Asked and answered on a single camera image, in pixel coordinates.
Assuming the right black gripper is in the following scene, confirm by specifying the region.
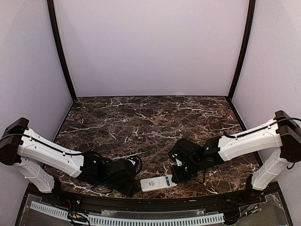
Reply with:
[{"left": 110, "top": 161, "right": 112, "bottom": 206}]
[{"left": 170, "top": 157, "right": 202, "bottom": 184}]

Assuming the blue battery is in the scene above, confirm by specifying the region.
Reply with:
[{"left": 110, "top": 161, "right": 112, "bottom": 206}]
[{"left": 165, "top": 176, "right": 170, "bottom": 186}]

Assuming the white remote control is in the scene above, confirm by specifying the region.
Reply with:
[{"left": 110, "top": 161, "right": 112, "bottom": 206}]
[{"left": 140, "top": 175, "right": 171, "bottom": 192}]

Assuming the white battery cover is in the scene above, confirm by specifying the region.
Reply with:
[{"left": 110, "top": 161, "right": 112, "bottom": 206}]
[{"left": 166, "top": 175, "right": 177, "bottom": 187}]

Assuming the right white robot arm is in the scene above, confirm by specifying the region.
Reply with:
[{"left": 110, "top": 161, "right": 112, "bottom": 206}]
[{"left": 168, "top": 110, "right": 301, "bottom": 204}]

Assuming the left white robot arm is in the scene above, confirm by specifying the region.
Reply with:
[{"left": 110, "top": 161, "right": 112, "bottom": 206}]
[{"left": 0, "top": 118, "right": 142, "bottom": 205}]

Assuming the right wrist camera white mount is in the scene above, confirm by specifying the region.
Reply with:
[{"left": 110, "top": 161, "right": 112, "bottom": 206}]
[{"left": 175, "top": 158, "right": 182, "bottom": 167}]

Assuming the small circuit board with wires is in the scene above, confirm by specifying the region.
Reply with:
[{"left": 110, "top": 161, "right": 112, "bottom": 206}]
[{"left": 67, "top": 211, "right": 87, "bottom": 222}]

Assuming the black front rail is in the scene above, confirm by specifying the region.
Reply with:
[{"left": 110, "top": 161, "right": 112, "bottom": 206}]
[{"left": 44, "top": 186, "right": 280, "bottom": 212}]

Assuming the white slotted cable duct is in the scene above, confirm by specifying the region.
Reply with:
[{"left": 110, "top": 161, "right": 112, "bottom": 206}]
[{"left": 30, "top": 202, "right": 224, "bottom": 226}]

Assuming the right black frame post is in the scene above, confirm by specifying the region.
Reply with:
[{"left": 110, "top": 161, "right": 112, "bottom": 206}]
[{"left": 227, "top": 0, "right": 256, "bottom": 101}]

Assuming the black frame post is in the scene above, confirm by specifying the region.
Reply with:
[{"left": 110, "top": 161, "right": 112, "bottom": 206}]
[
  {"left": 47, "top": 0, "right": 77, "bottom": 102},
  {"left": 227, "top": 0, "right": 256, "bottom": 101}
]

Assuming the left black frame post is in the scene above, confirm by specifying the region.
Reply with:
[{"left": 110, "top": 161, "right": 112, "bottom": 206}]
[{"left": 47, "top": 0, "right": 77, "bottom": 102}]

